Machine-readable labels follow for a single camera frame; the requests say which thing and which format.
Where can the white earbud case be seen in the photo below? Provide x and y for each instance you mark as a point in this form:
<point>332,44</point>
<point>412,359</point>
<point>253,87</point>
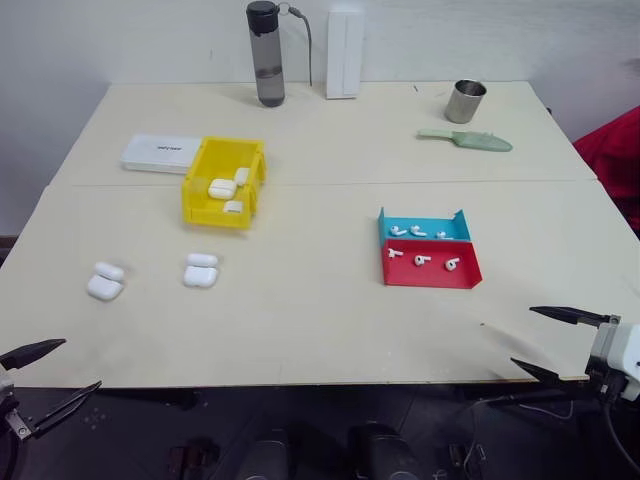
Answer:
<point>105,286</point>
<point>201,274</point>

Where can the blue plastic tray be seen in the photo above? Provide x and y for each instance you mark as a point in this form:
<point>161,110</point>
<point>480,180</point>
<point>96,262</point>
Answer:
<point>430,222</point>

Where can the red plastic tray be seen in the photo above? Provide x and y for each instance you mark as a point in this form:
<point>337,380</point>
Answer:
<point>430,277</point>

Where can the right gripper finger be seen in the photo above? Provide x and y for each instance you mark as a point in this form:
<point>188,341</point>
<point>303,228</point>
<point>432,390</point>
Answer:
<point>555,375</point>
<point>575,316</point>

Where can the pale green plastic scoop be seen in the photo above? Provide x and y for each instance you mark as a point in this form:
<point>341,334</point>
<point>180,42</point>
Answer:
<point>475,141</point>

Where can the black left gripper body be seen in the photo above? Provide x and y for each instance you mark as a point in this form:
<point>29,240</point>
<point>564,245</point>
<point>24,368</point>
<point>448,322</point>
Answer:
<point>15,422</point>

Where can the stainless steel cup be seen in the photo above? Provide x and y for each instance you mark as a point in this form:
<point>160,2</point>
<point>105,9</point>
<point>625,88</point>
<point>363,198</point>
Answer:
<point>465,105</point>

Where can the dark grey water bottle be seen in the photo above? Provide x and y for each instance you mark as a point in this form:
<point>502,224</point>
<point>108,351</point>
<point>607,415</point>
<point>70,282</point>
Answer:
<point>270,60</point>

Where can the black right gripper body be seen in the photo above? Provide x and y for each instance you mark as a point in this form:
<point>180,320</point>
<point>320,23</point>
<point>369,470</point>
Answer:
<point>605,382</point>

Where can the white earbud cases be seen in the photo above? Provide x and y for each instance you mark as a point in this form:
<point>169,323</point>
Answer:
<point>222,188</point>

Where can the flat white box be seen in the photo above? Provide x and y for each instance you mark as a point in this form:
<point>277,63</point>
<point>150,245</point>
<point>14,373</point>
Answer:
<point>155,152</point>

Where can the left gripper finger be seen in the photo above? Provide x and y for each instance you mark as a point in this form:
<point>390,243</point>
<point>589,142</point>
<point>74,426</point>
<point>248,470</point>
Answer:
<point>70,405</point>
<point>35,350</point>

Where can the yellow plastic bin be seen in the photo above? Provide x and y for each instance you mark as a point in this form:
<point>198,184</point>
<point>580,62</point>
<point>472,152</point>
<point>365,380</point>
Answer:
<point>215,217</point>

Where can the red cloth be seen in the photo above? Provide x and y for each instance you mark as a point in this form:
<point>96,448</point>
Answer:
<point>612,160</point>

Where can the tall white rectangular box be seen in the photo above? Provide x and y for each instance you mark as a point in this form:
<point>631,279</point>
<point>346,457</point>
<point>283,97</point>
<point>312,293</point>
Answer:
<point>344,55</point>

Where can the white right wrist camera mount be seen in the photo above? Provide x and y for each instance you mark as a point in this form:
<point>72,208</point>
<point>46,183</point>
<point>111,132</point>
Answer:
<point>622,350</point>

